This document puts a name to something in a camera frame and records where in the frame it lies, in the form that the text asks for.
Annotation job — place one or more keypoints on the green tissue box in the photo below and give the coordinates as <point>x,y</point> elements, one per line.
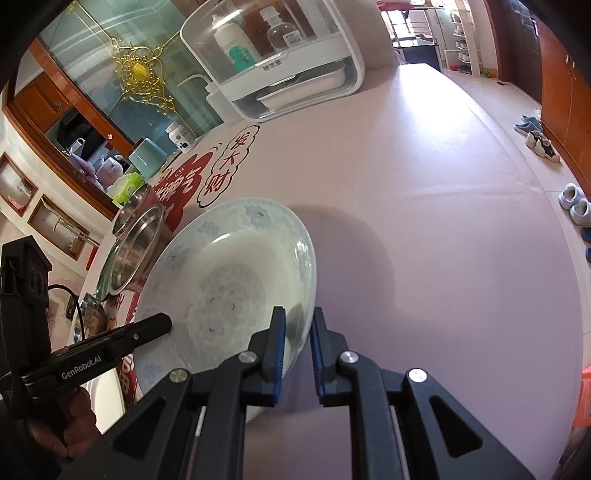
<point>127,187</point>

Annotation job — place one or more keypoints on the printed pink tablecloth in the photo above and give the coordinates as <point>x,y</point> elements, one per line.
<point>415,221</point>

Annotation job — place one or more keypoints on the white blue floral porcelain plate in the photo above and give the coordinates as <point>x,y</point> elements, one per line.
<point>231,277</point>

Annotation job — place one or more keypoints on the black and white sneakers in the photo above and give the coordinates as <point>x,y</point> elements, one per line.
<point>545,147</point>

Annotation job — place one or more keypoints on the wood framed glass partition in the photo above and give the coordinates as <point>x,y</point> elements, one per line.
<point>92,83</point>

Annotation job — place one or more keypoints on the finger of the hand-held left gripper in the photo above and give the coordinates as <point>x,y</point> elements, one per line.
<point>141,328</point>

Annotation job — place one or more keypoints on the stainless steel bowl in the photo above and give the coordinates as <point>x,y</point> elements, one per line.
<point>138,205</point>
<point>131,251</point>

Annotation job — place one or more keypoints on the clear plastic bottle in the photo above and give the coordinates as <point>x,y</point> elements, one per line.
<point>279,30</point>

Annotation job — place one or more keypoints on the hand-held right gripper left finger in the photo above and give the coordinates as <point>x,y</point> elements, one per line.
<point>277,355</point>

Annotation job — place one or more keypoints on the purple kettle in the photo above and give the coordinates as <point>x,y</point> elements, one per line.
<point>108,173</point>

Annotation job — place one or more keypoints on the white water dispenser appliance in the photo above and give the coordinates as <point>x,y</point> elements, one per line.
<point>295,64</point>

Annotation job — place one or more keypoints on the clear squeeze bottle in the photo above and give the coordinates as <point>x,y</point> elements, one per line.
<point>214,104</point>

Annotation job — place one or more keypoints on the brown wooden cabinet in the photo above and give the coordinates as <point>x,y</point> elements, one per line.
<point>554,69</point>

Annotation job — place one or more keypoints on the white pill bottle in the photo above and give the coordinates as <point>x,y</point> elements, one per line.
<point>180,137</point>

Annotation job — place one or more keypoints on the small metal dish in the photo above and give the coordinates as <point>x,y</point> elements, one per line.
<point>90,316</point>

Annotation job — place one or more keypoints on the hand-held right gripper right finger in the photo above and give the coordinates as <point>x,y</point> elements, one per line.
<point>317,362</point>

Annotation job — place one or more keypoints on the white blue child shoe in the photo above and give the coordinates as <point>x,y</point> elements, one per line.
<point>570,196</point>
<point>581,212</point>

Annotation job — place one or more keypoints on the white bottle with teal label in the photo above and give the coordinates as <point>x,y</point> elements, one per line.
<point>235,44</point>

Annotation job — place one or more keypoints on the teal ceramic cup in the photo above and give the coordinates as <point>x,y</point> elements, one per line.
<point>147,157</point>

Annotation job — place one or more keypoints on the grey blue slippers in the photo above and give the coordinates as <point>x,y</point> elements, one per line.
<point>528,124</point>

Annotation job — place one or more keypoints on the shoe rack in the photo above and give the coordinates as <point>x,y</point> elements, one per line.
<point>464,37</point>

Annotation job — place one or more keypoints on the person's left hand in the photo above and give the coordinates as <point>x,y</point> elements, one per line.
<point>83,415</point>

